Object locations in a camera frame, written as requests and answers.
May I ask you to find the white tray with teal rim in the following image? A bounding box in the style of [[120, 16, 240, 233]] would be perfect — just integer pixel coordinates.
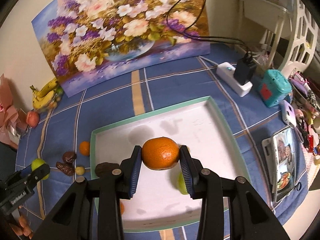
[[90, 95, 247, 232]]

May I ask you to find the red peach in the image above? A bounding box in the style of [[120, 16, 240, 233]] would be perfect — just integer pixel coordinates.
[[26, 111, 40, 127]]

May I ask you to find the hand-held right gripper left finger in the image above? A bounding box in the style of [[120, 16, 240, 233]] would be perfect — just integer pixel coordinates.
[[41, 145, 142, 240]]

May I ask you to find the green mango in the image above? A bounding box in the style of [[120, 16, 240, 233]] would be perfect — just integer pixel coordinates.
[[177, 172, 189, 195]]

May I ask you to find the flower painting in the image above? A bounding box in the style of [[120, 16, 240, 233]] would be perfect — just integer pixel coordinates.
[[31, 0, 212, 97]]

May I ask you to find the pile of assorted trinkets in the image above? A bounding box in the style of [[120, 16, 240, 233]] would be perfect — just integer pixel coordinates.
[[289, 71, 320, 165]]

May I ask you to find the blue checked tablecloth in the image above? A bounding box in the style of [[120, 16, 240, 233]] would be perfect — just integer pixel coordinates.
[[15, 41, 309, 240]]

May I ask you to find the person's left hand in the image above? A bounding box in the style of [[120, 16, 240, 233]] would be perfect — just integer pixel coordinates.
[[15, 215, 34, 239]]

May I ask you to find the smartphone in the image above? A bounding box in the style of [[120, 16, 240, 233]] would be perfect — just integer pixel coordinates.
[[271, 125, 297, 203]]

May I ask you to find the teal plastic box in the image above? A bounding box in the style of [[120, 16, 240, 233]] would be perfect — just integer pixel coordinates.
[[257, 69, 293, 108]]

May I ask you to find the round green fruit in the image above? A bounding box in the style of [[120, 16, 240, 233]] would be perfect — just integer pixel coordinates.
[[31, 158, 50, 180]]

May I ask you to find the colourful fruit dish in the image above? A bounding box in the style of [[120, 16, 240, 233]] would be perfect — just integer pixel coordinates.
[[37, 86, 64, 112]]

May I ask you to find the yellow banana bunch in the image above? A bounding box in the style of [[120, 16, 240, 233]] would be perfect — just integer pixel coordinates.
[[30, 77, 59, 110]]

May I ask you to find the black charger cable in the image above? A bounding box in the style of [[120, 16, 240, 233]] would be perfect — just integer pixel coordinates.
[[166, 0, 254, 58]]

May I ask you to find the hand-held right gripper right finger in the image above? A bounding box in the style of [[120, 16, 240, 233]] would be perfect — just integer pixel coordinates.
[[179, 145, 287, 240]]

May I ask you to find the large orange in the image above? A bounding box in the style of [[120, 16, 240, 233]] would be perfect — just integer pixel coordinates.
[[141, 137, 180, 171]]

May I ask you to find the grey phone stand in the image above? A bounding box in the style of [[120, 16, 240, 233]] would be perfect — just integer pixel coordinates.
[[261, 136, 278, 208]]

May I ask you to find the white wooden stand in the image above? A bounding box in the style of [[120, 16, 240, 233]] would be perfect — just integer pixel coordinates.
[[236, 0, 293, 70]]

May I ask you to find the white power strip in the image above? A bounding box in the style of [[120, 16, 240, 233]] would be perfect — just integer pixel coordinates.
[[216, 62, 253, 97]]

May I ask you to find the lavender small case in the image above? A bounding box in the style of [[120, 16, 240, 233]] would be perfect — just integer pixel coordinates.
[[279, 100, 297, 126]]

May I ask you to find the black charger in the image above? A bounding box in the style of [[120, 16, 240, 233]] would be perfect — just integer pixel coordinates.
[[234, 52, 258, 85]]

